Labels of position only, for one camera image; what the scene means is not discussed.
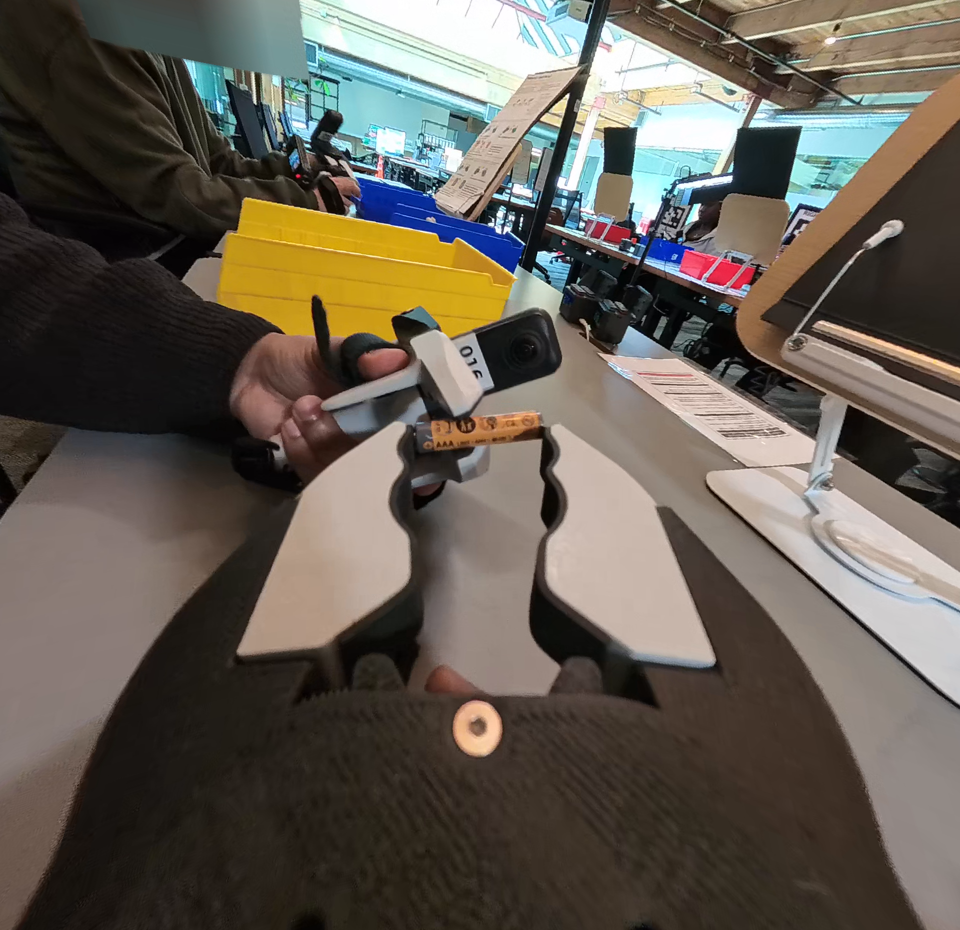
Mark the tan rounded board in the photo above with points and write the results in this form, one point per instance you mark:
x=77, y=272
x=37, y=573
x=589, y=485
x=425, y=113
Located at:
x=613, y=195
x=754, y=225

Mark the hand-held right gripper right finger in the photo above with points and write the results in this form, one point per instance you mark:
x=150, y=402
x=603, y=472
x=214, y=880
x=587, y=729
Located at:
x=622, y=570

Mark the printed paper sheet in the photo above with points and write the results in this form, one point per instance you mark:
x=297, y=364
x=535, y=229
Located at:
x=712, y=413

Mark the yellow plastic bin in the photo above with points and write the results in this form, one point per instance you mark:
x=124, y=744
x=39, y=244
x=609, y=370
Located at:
x=360, y=285

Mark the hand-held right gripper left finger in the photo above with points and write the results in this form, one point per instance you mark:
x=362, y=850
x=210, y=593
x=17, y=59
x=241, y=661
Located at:
x=337, y=563

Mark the marker sign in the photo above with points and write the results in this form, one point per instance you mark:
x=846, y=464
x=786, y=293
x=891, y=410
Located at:
x=801, y=224

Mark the person's left hand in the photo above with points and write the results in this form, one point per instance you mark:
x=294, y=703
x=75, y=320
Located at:
x=277, y=390

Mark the orange and black battery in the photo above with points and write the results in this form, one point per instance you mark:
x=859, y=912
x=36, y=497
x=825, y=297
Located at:
x=480, y=431

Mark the cardboard instruction board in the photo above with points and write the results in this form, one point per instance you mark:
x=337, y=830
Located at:
x=510, y=143

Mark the white ceiling device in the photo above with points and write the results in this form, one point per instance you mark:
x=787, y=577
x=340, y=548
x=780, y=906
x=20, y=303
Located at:
x=570, y=12

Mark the person's right hand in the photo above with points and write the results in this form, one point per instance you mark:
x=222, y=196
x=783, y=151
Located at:
x=457, y=681

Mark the marker tag stand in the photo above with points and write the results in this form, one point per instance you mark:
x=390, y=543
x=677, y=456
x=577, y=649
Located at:
x=639, y=304

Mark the person's left forearm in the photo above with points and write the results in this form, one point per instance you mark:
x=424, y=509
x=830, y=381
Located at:
x=112, y=330

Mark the black vertical pole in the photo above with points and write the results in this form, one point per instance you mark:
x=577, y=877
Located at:
x=570, y=120

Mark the black box device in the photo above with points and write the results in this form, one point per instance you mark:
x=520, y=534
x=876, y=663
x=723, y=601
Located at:
x=606, y=285

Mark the black battery charger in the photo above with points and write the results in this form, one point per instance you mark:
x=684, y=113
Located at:
x=580, y=304
x=615, y=323

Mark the small blue plastic bin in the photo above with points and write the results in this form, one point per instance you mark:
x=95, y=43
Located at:
x=667, y=249

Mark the black panel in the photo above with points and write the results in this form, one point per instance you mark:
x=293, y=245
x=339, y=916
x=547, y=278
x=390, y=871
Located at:
x=765, y=162
x=620, y=150

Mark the red plastic bin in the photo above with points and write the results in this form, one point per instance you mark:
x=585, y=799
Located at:
x=609, y=231
x=716, y=268

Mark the long wooden desk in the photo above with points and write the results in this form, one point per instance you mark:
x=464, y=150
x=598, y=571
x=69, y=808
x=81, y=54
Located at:
x=652, y=264

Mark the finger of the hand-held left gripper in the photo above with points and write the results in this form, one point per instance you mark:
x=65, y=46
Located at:
x=446, y=371
x=375, y=422

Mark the white tablet stand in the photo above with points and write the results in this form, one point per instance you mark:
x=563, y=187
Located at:
x=862, y=570

